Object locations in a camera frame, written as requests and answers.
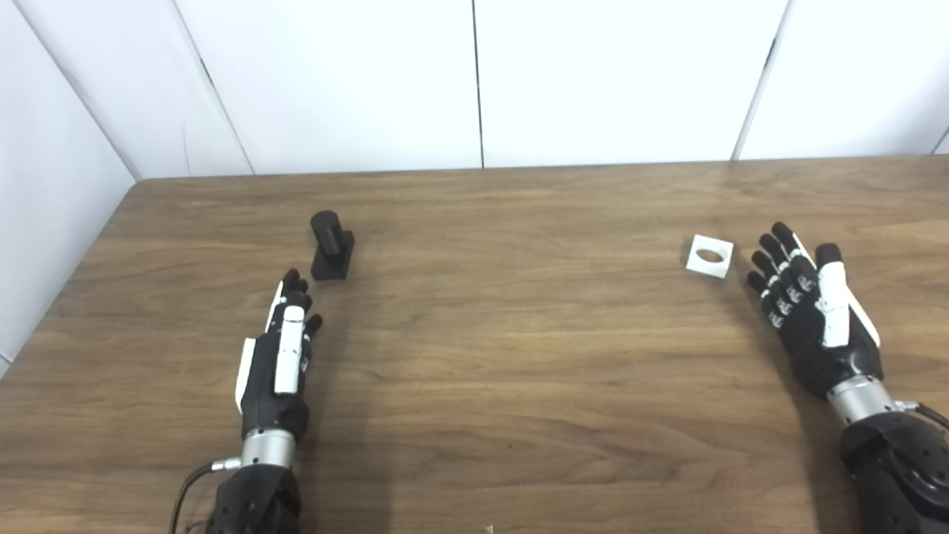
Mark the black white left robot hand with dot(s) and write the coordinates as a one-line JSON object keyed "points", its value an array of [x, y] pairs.
{"points": [[270, 393]]}

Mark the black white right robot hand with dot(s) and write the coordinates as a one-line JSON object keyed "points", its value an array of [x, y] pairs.
{"points": [[808, 326]]}

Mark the white square piece with hole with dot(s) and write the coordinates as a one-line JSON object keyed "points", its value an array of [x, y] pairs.
{"points": [[704, 270]]}

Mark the black peg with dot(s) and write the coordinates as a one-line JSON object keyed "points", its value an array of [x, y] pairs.
{"points": [[330, 256]]}

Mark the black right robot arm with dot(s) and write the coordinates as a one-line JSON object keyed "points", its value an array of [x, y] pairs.
{"points": [[901, 467]]}

